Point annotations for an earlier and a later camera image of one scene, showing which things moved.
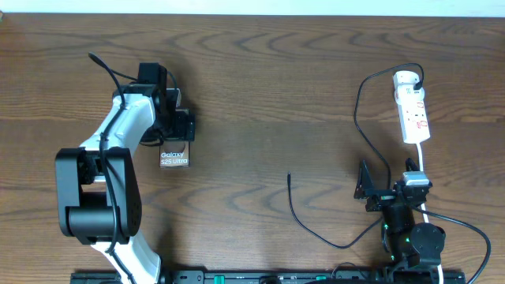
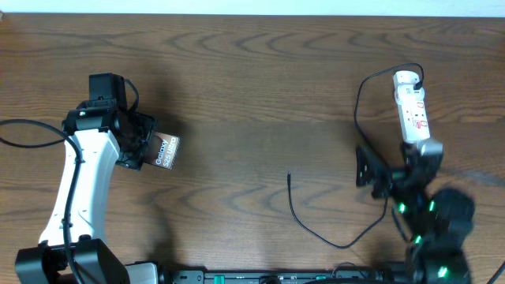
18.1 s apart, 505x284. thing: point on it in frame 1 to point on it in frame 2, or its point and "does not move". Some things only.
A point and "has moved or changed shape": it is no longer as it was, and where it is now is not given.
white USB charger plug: (404, 82) does not move
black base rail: (227, 277) does not move
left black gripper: (183, 126) to (143, 140)
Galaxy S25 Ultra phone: (174, 154) has moved or changed shape
